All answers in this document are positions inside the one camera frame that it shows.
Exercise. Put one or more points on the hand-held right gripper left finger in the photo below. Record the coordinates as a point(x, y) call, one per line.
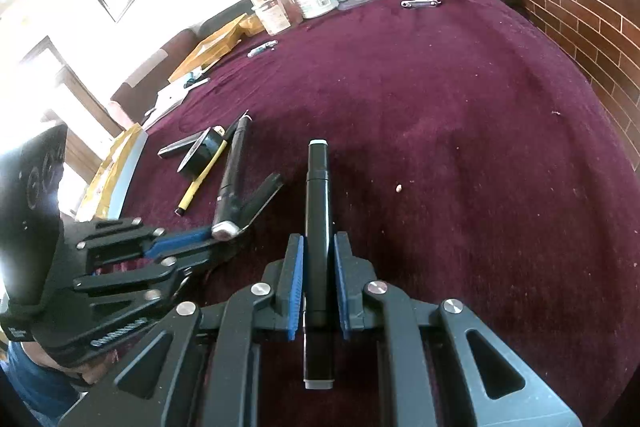
point(296, 287)

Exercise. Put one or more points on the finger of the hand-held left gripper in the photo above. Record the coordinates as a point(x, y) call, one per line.
point(130, 279)
point(180, 241)

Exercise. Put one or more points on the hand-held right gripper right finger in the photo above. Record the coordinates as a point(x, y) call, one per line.
point(341, 282)

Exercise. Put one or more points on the black pen with silver end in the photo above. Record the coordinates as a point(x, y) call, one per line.
point(230, 187)

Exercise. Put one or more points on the black marker with grey ends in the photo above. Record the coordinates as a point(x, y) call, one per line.
point(317, 207)

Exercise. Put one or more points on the large yellow-rimmed cardboard box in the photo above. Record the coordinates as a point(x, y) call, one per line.
point(112, 172)

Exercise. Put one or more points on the yellow pencil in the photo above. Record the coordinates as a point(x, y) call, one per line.
point(197, 187)

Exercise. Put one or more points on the dark metallic pen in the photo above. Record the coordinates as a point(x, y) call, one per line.
point(175, 149)

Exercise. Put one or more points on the black pen with clip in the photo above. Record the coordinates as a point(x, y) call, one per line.
point(262, 199)

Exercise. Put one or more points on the black tape roll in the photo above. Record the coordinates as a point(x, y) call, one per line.
point(212, 147)

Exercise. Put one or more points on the white printed booklet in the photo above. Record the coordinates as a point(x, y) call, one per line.
point(170, 99)

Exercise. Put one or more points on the person's blue clothing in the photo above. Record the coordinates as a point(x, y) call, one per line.
point(30, 387)

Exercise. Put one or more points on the white thin stick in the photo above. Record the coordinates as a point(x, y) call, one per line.
point(197, 82)

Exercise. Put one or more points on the brown armchair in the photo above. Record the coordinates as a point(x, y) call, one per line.
point(150, 67)

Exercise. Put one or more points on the maroon tablecloth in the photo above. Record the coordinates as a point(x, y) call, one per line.
point(450, 132)

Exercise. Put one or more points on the small yellow-rimmed box lid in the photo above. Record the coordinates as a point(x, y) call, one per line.
point(210, 44)

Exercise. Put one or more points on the small white and blue marker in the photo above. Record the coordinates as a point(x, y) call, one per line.
point(262, 49)

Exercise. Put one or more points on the clear jar with pens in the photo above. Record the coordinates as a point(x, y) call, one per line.
point(275, 14)

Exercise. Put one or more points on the silver nail clipper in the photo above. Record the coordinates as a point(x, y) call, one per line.
point(420, 2)

